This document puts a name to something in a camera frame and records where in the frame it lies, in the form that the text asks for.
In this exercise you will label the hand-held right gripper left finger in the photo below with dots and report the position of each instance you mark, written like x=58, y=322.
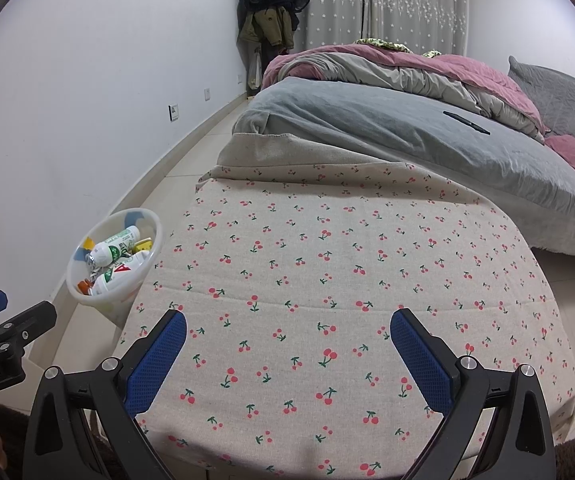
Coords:
x=155, y=360

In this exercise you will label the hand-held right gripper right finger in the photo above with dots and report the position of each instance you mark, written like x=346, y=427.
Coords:
x=420, y=360

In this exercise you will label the white blue print trash bin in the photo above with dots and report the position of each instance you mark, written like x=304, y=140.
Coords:
x=112, y=312

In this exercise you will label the large white red label bottle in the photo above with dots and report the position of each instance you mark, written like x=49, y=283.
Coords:
x=120, y=280

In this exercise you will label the small white green label bottle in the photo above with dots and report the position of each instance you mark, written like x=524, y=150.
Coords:
x=122, y=238
x=105, y=254

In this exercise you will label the yellow snack wrapper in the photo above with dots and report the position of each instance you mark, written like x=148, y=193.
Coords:
x=142, y=245

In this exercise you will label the cherry print tablecloth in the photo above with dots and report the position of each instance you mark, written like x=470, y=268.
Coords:
x=317, y=285

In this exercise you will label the grey blanket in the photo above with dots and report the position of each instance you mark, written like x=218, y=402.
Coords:
x=367, y=115

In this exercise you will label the pink beige quilt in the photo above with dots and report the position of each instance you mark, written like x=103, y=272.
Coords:
x=492, y=80

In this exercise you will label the grey pillow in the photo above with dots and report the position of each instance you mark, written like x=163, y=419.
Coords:
x=562, y=95

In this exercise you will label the white plastic bag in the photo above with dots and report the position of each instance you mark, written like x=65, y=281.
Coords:
x=254, y=72

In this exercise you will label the yellow floral fabric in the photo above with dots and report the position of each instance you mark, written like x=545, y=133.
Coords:
x=387, y=45

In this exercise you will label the hanging olive jacket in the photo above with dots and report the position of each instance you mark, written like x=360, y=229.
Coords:
x=272, y=27

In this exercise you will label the white star print curtain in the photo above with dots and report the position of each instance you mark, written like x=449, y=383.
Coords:
x=407, y=0

